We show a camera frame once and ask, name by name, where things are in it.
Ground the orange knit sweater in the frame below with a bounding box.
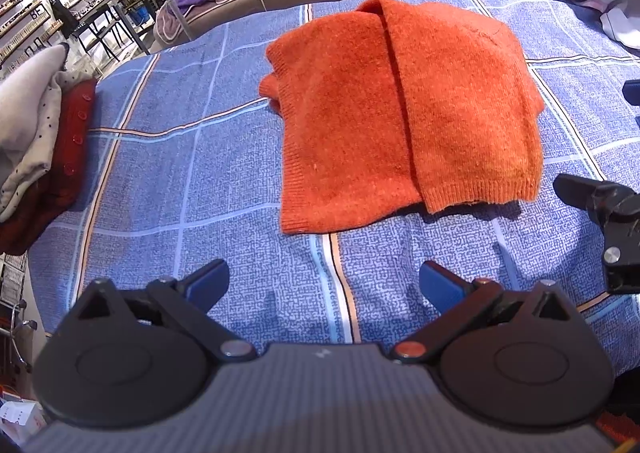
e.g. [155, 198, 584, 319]
[259, 0, 544, 234]

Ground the white pink garment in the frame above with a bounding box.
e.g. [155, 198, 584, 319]
[580, 0, 640, 50]

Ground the blue plaid bed sheet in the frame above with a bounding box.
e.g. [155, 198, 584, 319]
[28, 0, 639, 372]

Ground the dark red folded garment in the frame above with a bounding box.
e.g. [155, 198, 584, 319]
[1, 78, 96, 256]

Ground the cream dotted folded garment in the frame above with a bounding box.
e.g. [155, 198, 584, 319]
[1, 71, 91, 222]

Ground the beige folded garment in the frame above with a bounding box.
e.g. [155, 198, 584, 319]
[0, 43, 68, 181]

